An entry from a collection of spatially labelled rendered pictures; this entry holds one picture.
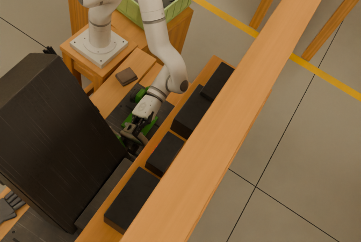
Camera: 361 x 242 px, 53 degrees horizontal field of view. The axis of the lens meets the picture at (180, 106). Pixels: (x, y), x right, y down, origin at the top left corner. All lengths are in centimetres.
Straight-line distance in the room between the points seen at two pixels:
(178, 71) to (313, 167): 201
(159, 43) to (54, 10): 222
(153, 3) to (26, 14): 227
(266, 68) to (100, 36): 133
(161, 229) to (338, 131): 294
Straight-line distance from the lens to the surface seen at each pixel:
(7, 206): 173
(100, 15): 194
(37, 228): 171
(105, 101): 191
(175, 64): 140
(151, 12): 138
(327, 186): 318
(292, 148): 316
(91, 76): 219
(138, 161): 109
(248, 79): 80
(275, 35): 91
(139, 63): 205
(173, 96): 198
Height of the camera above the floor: 255
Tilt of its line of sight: 59 degrees down
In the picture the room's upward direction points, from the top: 21 degrees clockwise
